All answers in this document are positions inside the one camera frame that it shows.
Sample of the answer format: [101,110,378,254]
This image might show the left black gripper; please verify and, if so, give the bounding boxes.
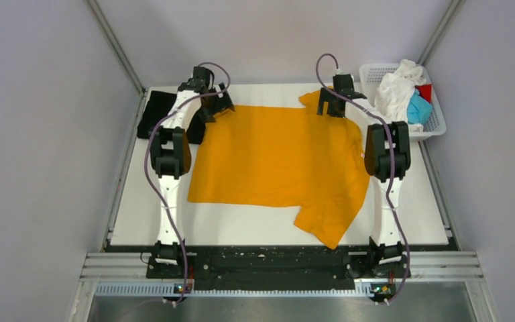
[198,83,233,123]

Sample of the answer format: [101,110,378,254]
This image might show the orange t shirt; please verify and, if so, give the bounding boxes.
[188,91,369,249]

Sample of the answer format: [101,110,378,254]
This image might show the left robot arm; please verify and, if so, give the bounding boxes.
[144,62,235,278]

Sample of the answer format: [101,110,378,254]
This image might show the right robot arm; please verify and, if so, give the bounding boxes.
[317,74,411,279]

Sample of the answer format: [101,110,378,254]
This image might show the white plastic basket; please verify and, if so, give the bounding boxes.
[359,62,447,141]

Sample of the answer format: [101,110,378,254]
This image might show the white t shirt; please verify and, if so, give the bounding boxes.
[374,59,427,132]

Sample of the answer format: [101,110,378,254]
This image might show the folded black t shirt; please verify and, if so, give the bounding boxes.
[136,91,206,145]

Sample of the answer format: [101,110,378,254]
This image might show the light blue t shirt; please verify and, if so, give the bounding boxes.
[406,89,433,125]

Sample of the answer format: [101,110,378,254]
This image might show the red t shirt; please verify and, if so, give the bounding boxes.
[415,83,433,104]

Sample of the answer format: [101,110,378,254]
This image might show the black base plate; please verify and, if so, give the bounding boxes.
[146,246,410,291]

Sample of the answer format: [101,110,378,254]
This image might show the aluminium frame rail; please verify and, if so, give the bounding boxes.
[409,251,484,282]

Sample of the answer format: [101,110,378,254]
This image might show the white slotted cable duct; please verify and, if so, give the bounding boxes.
[95,280,391,298]

